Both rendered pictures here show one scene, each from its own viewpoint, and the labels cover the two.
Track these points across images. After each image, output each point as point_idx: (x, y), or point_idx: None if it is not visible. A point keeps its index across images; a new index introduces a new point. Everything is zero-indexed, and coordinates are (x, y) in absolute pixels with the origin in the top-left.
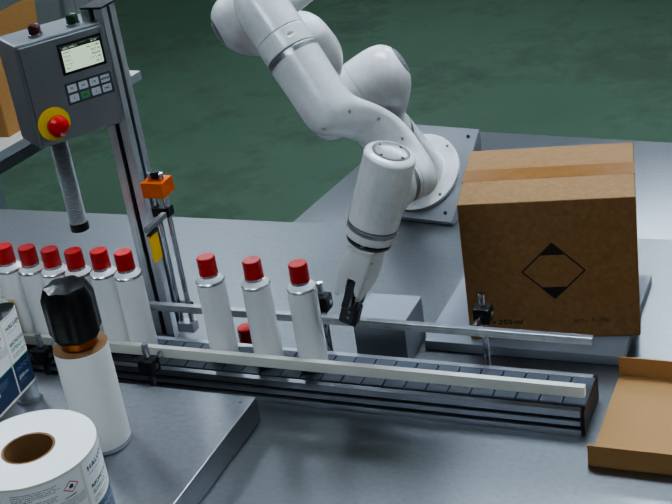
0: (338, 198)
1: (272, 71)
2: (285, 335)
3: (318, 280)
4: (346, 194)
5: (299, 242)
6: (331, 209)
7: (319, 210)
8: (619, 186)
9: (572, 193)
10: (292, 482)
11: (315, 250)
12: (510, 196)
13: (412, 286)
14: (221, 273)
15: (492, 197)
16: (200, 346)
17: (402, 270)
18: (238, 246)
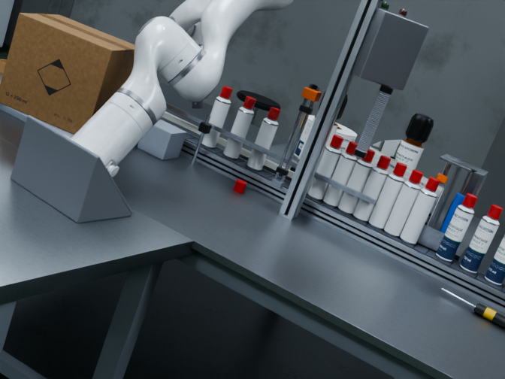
0: (142, 239)
1: None
2: (215, 183)
3: (186, 195)
4: (132, 239)
5: (192, 222)
6: (154, 233)
7: (165, 238)
8: (59, 16)
9: (85, 25)
10: (222, 147)
11: (181, 212)
12: (115, 37)
13: (126, 165)
14: (264, 119)
15: (124, 41)
16: (268, 177)
17: (126, 174)
18: (243, 244)
